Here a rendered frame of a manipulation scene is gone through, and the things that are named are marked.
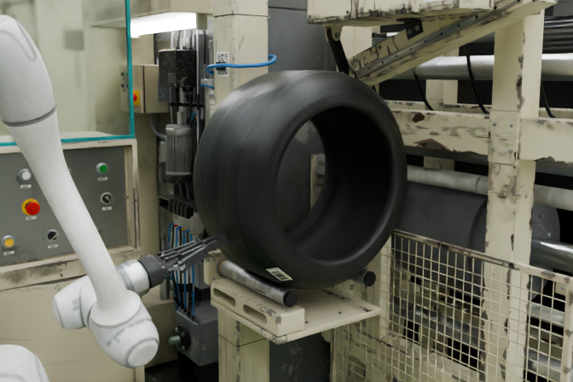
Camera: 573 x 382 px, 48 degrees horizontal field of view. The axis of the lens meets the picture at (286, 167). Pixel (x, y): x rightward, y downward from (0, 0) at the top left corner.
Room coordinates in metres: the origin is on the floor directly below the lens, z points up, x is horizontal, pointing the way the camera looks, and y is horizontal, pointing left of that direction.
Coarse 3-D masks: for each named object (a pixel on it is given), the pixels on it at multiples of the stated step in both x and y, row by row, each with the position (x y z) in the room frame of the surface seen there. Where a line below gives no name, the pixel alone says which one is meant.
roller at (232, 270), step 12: (228, 264) 1.83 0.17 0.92; (228, 276) 1.82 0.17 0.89; (240, 276) 1.75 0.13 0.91; (252, 276) 1.72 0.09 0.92; (252, 288) 1.71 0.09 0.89; (264, 288) 1.65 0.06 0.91; (276, 288) 1.62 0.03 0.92; (288, 288) 1.61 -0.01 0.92; (276, 300) 1.61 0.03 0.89; (288, 300) 1.58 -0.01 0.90
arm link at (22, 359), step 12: (0, 348) 1.06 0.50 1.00; (12, 348) 1.07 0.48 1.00; (24, 348) 1.07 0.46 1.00; (0, 360) 1.02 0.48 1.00; (12, 360) 1.02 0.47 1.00; (24, 360) 1.03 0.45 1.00; (36, 360) 1.06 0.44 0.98; (0, 372) 0.99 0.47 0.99; (12, 372) 1.00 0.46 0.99; (24, 372) 1.01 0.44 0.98; (36, 372) 1.04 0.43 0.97
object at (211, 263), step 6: (210, 252) 1.85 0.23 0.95; (216, 252) 1.86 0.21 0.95; (222, 252) 1.86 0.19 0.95; (204, 258) 1.85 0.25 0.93; (210, 258) 1.84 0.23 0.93; (216, 258) 1.85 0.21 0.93; (222, 258) 1.86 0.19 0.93; (228, 258) 1.87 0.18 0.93; (204, 264) 1.85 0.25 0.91; (210, 264) 1.84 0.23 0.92; (216, 264) 1.85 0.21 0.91; (204, 270) 1.85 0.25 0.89; (210, 270) 1.84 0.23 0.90; (216, 270) 1.85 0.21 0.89; (204, 276) 1.85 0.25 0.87; (210, 276) 1.84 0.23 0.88; (216, 276) 1.85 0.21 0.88; (222, 276) 1.86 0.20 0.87; (210, 282) 1.84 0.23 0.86
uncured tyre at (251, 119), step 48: (240, 96) 1.69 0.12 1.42; (288, 96) 1.59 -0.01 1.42; (336, 96) 1.64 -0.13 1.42; (240, 144) 1.54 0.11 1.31; (288, 144) 1.55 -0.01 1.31; (336, 144) 2.01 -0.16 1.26; (384, 144) 1.90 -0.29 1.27; (240, 192) 1.51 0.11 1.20; (336, 192) 2.01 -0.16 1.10; (384, 192) 1.90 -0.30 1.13; (240, 240) 1.54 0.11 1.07; (288, 240) 1.55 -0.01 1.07; (336, 240) 1.92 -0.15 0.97; (384, 240) 1.75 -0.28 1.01
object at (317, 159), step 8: (312, 160) 2.25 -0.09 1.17; (320, 160) 2.23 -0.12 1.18; (312, 168) 2.25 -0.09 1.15; (320, 168) 2.22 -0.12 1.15; (312, 176) 2.25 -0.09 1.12; (320, 176) 2.25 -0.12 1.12; (312, 184) 2.25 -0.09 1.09; (320, 184) 2.27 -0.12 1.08; (312, 192) 2.25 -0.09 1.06; (320, 192) 2.21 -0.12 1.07; (312, 200) 2.25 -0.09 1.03
